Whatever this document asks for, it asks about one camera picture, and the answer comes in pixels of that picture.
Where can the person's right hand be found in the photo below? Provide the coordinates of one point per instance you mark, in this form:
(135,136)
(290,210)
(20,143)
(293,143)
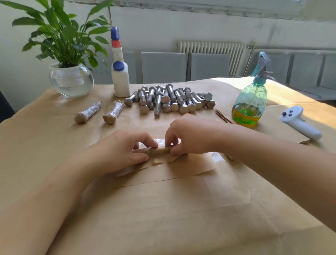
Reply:
(194,134)

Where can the person's left hand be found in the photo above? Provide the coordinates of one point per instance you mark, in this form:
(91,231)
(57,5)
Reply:
(118,152)

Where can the clear film sheet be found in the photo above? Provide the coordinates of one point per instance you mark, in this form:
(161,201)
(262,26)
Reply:
(162,142)

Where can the pile of steel bolts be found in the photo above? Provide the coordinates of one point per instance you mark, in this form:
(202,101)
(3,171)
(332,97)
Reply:
(168,100)

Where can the green spray bottle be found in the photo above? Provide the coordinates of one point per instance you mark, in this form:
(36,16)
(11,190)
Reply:
(249,107)

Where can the stack of brown paper sheets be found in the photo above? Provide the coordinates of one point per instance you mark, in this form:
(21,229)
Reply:
(273,126)

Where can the person's right forearm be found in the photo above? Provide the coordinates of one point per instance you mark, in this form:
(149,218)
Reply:
(286,168)

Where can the person's left forearm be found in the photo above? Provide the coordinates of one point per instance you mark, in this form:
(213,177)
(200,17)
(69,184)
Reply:
(36,210)

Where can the grey chair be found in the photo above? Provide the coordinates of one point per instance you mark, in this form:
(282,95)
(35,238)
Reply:
(163,67)
(315,73)
(209,65)
(281,65)
(131,68)

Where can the white glue bottle blue cap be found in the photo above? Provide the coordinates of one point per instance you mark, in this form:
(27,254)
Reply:
(120,79)

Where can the large brown paper table cover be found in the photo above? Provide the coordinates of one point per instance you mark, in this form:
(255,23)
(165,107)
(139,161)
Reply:
(42,142)

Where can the round glass vase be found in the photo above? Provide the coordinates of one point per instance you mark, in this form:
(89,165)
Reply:
(71,81)

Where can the white radiator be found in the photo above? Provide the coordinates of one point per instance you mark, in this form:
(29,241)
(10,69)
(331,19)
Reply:
(210,50)

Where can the white handheld controller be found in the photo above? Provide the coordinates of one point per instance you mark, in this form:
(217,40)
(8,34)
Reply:
(299,122)

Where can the black trash bin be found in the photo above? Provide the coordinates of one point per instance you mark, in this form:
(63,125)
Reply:
(5,107)

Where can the white framed window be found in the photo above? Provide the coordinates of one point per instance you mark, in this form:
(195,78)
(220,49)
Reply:
(210,8)

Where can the green leafy plant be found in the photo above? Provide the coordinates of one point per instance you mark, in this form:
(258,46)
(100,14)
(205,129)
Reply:
(57,31)

